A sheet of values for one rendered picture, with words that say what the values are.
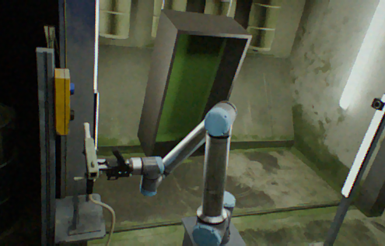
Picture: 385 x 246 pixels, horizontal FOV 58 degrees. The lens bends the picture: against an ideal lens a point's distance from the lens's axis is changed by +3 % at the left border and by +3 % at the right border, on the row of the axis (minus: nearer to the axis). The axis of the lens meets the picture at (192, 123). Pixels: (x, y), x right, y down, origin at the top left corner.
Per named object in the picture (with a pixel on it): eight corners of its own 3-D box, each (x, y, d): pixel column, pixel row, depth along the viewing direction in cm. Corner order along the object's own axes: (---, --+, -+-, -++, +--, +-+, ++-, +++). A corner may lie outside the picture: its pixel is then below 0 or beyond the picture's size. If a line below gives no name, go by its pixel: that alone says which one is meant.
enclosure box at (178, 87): (137, 135, 316) (160, 8, 247) (194, 131, 342) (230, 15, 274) (147, 161, 291) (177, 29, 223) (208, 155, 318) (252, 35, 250)
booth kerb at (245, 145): (78, 157, 355) (79, 146, 350) (78, 156, 357) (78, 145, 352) (292, 148, 454) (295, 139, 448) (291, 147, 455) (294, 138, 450)
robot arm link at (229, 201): (232, 216, 200) (239, 192, 193) (225, 235, 186) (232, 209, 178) (208, 207, 204) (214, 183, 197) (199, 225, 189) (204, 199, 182)
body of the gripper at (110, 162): (106, 180, 167) (130, 179, 171) (106, 166, 163) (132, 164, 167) (103, 171, 173) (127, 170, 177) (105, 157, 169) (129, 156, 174)
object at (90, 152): (96, 208, 161) (99, 166, 152) (85, 209, 159) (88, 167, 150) (89, 154, 202) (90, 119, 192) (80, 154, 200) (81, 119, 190)
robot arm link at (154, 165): (163, 178, 177) (166, 162, 173) (139, 180, 172) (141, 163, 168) (159, 168, 185) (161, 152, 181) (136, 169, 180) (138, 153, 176)
